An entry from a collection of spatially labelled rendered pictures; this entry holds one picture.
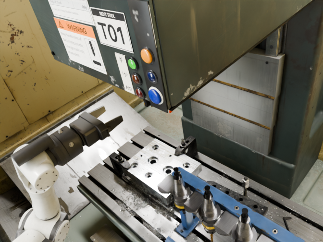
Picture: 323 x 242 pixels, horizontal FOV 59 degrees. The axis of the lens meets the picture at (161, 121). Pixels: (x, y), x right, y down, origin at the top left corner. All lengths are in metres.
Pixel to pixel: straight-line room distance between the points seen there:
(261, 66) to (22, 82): 1.30
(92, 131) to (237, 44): 0.43
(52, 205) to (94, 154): 1.00
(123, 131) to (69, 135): 1.20
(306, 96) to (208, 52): 0.70
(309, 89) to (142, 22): 0.85
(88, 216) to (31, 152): 1.01
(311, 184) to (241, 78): 0.77
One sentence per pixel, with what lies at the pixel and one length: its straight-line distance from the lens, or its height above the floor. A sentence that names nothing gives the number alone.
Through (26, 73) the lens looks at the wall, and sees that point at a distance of 1.82.
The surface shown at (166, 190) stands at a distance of 0.91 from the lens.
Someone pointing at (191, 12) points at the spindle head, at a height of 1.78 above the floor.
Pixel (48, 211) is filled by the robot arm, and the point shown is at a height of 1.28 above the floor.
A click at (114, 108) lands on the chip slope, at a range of 2.07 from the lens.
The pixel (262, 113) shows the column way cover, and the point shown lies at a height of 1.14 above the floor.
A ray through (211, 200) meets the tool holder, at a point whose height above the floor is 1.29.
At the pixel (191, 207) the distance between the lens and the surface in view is 0.87.
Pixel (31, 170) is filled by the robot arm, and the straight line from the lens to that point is 0.76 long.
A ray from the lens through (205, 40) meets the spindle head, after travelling 0.54.
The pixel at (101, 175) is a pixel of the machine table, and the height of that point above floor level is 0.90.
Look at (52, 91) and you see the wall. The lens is 1.91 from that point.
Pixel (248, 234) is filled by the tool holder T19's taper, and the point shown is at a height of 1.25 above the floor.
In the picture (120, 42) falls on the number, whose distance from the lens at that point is 0.53.
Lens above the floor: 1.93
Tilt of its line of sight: 38 degrees down
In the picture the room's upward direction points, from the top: 12 degrees counter-clockwise
